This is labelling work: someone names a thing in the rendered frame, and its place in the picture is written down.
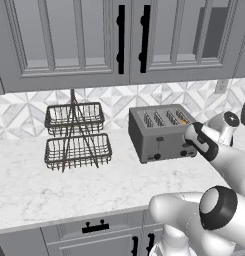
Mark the dark wire two-tier basket stand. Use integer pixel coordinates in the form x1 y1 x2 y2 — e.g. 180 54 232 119
43 88 114 174

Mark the black base cupboard handle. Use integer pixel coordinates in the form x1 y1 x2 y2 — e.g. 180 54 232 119
131 235 140 256
146 233 156 256

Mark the grey four-slot toaster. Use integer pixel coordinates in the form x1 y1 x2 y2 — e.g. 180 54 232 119
127 103 198 164

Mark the grey plain base panel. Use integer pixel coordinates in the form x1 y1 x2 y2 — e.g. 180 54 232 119
0 227 50 256

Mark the black drawer handle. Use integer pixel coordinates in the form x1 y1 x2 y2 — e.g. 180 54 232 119
81 219 111 235

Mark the grey wall cupboard door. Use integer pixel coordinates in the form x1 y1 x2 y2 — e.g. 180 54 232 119
129 0 245 86
0 0 132 95

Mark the white wall socket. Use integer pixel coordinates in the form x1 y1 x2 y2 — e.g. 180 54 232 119
215 78 230 95

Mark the grey drawer front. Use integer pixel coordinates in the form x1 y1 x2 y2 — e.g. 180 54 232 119
40 210 145 248

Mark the black wall cupboard handle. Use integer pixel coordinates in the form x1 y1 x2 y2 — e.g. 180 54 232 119
138 4 152 74
115 4 126 75

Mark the yellow bread slice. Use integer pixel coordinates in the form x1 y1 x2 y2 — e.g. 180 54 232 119
176 111 192 126

